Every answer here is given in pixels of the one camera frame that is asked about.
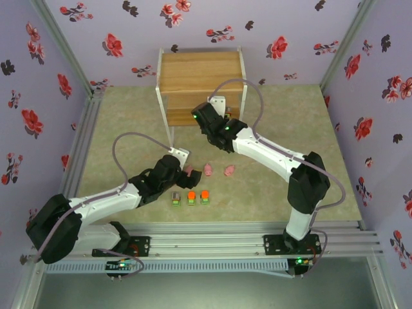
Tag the orange-topped green toy truck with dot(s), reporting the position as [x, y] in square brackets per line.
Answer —
[191, 198]
[205, 197]

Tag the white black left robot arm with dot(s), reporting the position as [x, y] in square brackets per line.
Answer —
[103, 202]

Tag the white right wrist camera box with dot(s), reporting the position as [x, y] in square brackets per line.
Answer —
[219, 103]

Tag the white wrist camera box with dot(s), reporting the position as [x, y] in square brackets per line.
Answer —
[180, 154]
[219, 103]

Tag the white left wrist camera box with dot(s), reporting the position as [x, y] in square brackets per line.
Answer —
[180, 154]

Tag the wooden shelf with white frame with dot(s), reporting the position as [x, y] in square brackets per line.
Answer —
[199, 67]

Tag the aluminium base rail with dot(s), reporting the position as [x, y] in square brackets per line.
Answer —
[209, 244]

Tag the aluminium side rail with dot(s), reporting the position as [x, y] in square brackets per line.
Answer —
[80, 151]

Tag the aluminium frame post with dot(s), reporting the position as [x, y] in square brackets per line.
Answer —
[347, 45]
[64, 48]
[384, 283]
[27, 283]

